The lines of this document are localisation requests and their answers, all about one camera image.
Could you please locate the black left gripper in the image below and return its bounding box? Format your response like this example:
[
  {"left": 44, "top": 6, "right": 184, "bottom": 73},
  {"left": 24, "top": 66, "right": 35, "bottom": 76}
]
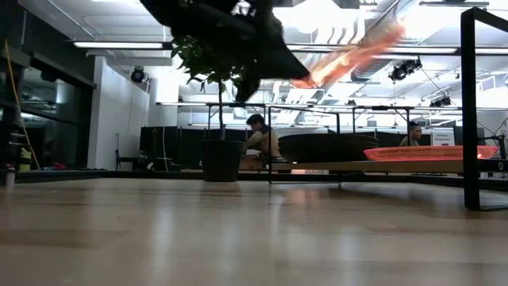
[{"left": 225, "top": 0, "right": 311, "bottom": 102}]

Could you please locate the orange translucent plate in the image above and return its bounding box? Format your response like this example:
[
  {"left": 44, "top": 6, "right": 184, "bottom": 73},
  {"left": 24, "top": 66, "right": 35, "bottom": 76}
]
[
  {"left": 363, "top": 147, "right": 499, "bottom": 162},
  {"left": 291, "top": 22, "right": 406, "bottom": 89},
  {"left": 364, "top": 145, "right": 498, "bottom": 151}
]

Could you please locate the person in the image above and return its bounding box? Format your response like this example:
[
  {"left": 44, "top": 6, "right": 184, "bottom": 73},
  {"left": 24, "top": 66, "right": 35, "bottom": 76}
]
[
  {"left": 398, "top": 120, "right": 423, "bottom": 148},
  {"left": 241, "top": 114, "right": 282, "bottom": 160}
]

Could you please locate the green leafy plant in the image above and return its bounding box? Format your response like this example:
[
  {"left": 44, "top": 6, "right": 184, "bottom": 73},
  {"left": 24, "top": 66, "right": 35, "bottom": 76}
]
[{"left": 170, "top": 34, "right": 264, "bottom": 141}]

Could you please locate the black plant pot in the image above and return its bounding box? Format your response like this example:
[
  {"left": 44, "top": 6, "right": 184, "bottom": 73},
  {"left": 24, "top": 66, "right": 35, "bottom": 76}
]
[{"left": 198, "top": 138, "right": 246, "bottom": 184}]

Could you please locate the dark office partition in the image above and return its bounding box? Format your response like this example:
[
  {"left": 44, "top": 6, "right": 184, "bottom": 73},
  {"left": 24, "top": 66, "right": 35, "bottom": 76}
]
[{"left": 138, "top": 126, "right": 249, "bottom": 170}]

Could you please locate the long ceiling light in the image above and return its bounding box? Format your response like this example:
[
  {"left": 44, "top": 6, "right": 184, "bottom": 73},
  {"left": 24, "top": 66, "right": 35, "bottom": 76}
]
[
  {"left": 285, "top": 44, "right": 508, "bottom": 56},
  {"left": 72, "top": 41, "right": 164, "bottom": 50}
]

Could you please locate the white sign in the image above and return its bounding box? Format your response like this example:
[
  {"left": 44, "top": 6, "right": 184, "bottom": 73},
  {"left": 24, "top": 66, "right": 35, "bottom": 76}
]
[{"left": 429, "top": 128, "right": 456, "bottom": 147}]

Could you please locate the yellow container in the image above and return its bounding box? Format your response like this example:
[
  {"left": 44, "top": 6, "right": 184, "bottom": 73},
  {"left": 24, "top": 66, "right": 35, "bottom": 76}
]
[{"left": 18, "top": 146, "right": 33, "bottom": 173}]

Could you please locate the white cup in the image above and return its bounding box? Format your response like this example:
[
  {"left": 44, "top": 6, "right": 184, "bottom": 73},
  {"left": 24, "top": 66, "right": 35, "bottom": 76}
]
[{"left": 4, "top": 165, "right": 17, "bottom": 190}]

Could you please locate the black metal workstation frame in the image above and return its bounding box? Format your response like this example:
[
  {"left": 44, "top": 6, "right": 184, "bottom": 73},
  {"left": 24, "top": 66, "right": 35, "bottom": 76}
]
[{"left": 156, "top": 101, "right": 464, "bottom": 134}]

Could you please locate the round black wall speaker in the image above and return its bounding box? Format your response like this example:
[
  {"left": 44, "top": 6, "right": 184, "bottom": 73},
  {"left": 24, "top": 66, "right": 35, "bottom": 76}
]
[{"left": 129, "top": 65, "right": 147, "bottom": 84}]

